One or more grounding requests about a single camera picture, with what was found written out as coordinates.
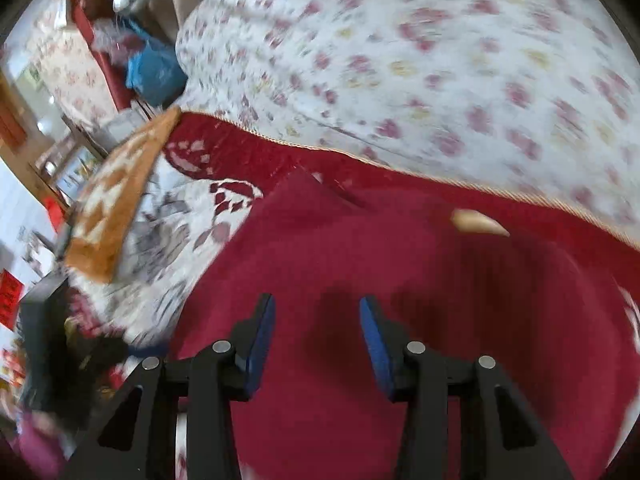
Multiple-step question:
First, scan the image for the red fleece garment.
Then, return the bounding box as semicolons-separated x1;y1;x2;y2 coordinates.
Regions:
167;167;638;480

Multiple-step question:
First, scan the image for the red wall poster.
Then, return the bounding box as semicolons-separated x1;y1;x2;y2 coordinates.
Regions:
0;269;25;332

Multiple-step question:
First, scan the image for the blue plastic bag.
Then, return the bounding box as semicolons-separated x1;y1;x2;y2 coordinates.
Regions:
124;20;189;107

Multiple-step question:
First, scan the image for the orange and cream plush blanket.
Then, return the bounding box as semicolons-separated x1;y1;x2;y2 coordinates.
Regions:
64;106;182;285

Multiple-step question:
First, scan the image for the floral print bed quilt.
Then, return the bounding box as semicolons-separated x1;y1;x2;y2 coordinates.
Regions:
175;0;640;251

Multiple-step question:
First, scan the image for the white and red floral fleece blanket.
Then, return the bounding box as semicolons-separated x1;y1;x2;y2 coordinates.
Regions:
62;110;640;480

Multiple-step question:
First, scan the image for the floral fabric sofa cover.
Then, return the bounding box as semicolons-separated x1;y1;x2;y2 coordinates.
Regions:
22;0;121;126

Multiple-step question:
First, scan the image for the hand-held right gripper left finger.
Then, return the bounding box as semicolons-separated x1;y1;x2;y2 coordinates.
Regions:
60;292;277;480

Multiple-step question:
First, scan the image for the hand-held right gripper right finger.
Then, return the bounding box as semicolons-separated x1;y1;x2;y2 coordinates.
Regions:
359;296;576;480

